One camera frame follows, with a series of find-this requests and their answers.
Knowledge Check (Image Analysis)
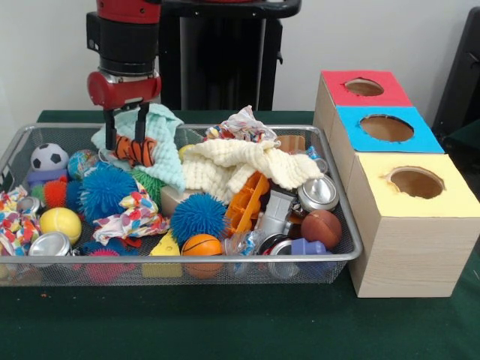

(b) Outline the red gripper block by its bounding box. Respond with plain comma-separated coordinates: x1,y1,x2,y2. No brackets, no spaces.
86,70,163,151

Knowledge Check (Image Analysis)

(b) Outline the orange striped plush tiger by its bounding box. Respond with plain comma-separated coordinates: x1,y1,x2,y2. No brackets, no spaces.
111,134,158,168

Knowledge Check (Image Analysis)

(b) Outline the mint knitted cloth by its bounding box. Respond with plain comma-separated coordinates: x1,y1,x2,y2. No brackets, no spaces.
91,103,187,195

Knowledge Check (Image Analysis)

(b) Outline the blue fuzzy ball with eyes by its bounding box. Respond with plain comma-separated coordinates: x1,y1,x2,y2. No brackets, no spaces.
77,166,140,222

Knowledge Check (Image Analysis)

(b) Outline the cream muslin cloth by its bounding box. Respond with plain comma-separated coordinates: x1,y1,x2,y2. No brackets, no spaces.
182,139,326,203

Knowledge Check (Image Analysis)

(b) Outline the clear mesh bin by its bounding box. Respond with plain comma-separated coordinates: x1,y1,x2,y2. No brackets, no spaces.
0,123,363,288

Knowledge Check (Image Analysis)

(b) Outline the wooden box with three holes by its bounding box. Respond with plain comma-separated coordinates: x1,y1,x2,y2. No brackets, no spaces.
313,69,480,299

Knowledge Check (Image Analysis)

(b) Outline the globe print ball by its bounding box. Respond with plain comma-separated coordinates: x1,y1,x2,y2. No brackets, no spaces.
67,148,101,180

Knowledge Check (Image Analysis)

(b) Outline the black and white soccer ball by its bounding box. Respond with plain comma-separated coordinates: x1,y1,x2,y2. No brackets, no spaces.
29,144,70,173

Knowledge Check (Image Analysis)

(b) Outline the blue spiky ball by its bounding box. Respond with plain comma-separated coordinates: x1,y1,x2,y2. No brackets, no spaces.
169,193,230,247

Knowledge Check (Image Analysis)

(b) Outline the orange basketball toy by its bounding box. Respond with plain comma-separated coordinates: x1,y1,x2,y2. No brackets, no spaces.
181,234,225,279

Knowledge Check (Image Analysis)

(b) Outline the orange plastic block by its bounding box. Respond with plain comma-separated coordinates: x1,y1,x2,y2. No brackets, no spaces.
224,170,271,236

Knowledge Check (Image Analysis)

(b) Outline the silver drink can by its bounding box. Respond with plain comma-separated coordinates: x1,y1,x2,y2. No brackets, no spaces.
297,174,341,213

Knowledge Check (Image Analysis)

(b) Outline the brown football toy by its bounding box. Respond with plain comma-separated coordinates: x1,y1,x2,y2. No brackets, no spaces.
301,208,344,250

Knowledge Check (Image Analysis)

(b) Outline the dark green tablecloth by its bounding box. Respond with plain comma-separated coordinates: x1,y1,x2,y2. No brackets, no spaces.
0,109,480,360

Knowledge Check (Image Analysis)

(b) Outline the black chair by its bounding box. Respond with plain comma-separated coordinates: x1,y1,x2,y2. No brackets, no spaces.
430,5,480,132

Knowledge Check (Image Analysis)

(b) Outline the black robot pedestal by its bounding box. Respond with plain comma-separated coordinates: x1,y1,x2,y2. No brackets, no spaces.
155,0,303,112

